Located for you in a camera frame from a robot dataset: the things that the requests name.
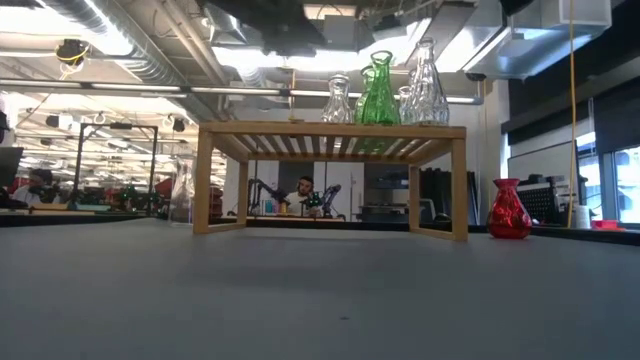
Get dark monitor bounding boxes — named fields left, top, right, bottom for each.
left=0, top=147, right=25, bottom=194

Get yellow hanging cord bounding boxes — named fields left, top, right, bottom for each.
left=567, top=0, right=577, bottom=229

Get silver ventilation duct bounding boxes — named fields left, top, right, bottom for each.
left=462, top=0, right=614, bottom=81

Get round ribbed green glass vase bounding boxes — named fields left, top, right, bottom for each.
left=353, top=64, right=376, bottom=125

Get black pegboard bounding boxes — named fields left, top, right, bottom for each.
left=519, top=182, right=566, bottom=226

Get white paper roll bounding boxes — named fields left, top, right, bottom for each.
left=574, top=204, right=593, bottom=230

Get wooden slatted shelf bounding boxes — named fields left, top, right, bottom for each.
left=192, top=119, right=470, bottom=242

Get red pear-shaped glass vase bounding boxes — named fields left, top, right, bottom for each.
left=487, top=178, right=533, bottom=240

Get conical green glass vase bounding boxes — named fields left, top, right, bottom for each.
left=360, top=49, right=401, bottom=126

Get long ceiling light bar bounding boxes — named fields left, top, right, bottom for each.
left=0, top=77, right=481, bottom=105

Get black cabinet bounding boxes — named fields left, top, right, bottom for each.
left=419, top=167, right=479, bottom=224

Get black metal stand frame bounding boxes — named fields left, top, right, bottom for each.
left=77, top=122, right=160, bottom=216

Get black ceiling camera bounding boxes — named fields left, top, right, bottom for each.
left=54, top=38, right=91, bottom=66

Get person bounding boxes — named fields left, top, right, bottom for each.
left=10, top=168, right=56, bottom=207
left=282, top=175, right=321, bottom=217

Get clear cut-glass vase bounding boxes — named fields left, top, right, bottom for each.
left=321, top=73, right=354, bottom=125

